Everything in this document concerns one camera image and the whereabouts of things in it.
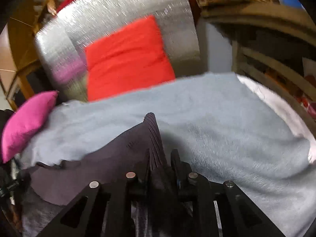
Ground dark grey puffer jacket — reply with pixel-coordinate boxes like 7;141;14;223
20;112;196;237

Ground light blue-grey blanket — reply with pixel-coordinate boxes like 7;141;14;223
20;73;315;236

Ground white bed sheet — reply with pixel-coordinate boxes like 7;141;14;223
237;75;315;165

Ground magenta pillow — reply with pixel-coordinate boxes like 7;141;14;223
1;91;58;163

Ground wooden cabinet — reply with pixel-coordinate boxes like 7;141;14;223
1;59;53;111

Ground orange-red cushion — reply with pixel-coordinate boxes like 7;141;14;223
85;16;176;102

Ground wooden shelf unit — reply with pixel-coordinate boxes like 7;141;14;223
201;2;315;133

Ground silver foil insulation panel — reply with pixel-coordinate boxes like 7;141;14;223
35;0;204;101

